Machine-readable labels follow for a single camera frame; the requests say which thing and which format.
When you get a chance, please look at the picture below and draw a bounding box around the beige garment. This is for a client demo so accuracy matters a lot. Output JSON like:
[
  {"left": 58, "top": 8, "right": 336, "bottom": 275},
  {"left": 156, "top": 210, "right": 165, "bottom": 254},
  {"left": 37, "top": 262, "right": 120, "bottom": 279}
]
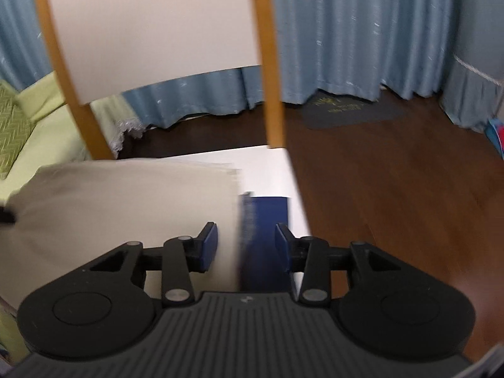
[{"left": 1, "top": 160, "right": 241, "bottom": 308}]

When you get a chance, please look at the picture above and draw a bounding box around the blue folded garment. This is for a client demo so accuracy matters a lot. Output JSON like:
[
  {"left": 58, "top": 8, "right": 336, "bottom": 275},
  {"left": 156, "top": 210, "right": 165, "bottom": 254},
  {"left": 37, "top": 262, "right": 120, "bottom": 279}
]
[{"left": 238, "top": 193, "right": 291, "bottom": 293}]

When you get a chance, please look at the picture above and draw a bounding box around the green patterned cushion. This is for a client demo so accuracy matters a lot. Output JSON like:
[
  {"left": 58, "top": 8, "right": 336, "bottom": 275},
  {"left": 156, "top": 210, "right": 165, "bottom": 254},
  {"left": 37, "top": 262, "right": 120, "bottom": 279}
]
[{"left": 0, "top": 84, "right": 34, "bottom": 180}]

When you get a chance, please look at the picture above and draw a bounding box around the green covered sofa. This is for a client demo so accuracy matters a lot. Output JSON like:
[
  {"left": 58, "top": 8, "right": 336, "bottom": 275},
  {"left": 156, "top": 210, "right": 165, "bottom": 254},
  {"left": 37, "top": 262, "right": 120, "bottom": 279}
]
[{"left": 1, "top": 73, "right": 135, "bottom": 369}]

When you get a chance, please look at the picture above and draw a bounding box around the dark floor mat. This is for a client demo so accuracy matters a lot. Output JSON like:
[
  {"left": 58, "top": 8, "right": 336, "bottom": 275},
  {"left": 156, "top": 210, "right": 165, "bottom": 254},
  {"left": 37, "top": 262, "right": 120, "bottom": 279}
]
[{"left": 301, "top": 90, "right": 405, "bottom": 130}]

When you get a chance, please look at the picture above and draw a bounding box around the blue curtain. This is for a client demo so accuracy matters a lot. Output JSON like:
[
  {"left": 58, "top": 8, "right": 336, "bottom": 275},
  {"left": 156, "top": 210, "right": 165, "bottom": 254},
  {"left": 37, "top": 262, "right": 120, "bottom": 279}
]
[{"left": 0, "top": 0, "right": 504, "bottom": 131}]

